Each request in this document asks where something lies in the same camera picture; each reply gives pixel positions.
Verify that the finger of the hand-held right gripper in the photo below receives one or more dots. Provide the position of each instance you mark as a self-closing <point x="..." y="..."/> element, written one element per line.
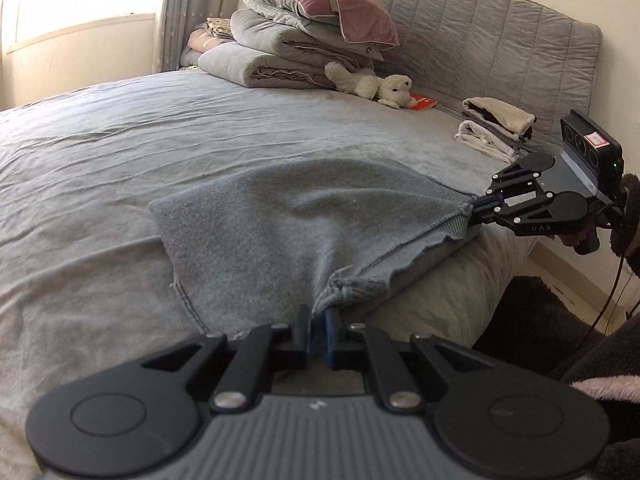
<point x="512" y="186"/>
<point x="505" y="211"/>

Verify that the beige folded garment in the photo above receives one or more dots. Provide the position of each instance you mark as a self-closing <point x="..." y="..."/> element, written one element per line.
<point x="505" y="114"/>

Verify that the grey knit sweater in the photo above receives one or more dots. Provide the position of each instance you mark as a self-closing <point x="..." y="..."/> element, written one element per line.
<point x="280" y="230"/>

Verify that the white plush toy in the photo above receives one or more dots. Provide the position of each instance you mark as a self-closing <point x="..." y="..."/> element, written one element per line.
<point x="370" y="85"/>

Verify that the person's right hand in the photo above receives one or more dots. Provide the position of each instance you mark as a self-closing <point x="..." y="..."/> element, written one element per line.
<point x="572" y="238"/>

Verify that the dark fleece robe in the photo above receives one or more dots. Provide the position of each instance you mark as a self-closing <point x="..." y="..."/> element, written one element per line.
<point x="550" y="335"/>

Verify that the grey curtain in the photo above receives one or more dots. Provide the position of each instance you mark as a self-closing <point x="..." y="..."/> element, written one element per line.
<point x="200" y="0"/>

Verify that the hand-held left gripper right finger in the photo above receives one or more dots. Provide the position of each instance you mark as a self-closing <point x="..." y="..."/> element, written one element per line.
<point x="331" y="335"/>

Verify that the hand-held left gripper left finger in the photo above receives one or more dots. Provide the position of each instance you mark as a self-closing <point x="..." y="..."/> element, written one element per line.
<point x="306" y="334"/>

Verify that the mauve pillow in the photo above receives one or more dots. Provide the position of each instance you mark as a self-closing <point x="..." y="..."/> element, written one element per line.
<point x="340" y="5"/>

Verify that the grey quilted headboard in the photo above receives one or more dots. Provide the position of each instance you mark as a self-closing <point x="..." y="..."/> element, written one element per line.
<point x="475" y="35"/>

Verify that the bed with grey sheet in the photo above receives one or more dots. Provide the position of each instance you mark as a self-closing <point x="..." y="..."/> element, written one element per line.
<point x="125" y="160"/>

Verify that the red book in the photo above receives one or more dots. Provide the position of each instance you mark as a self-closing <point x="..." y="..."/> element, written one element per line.
<point x="425" y="101"/>

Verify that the white folded garment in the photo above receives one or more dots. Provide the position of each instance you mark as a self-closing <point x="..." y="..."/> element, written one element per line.
<point x="485" y="142"/>

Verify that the folded grey pink quilt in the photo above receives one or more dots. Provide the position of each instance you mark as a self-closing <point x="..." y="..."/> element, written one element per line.
<point x="235" y="62"/>

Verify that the pink folded blanket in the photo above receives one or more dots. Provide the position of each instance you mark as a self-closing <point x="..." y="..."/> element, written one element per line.
<point x="205" y="42"/>

